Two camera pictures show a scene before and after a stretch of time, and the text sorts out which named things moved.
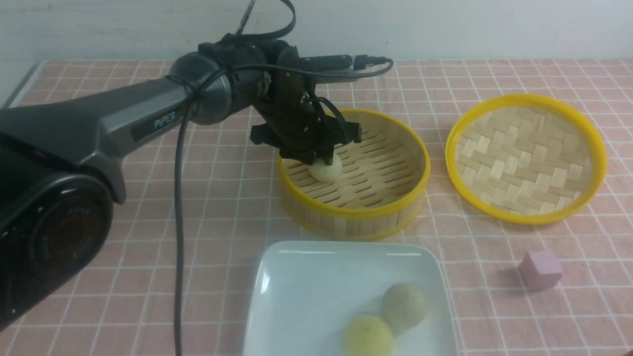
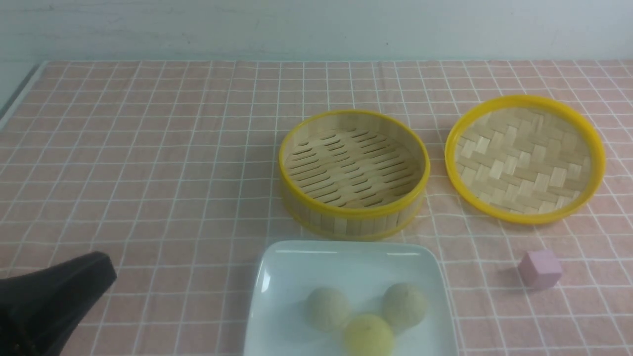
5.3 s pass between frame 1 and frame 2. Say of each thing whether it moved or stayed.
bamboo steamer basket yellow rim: stayed
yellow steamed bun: stayed
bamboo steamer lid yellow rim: stayed
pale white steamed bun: moved
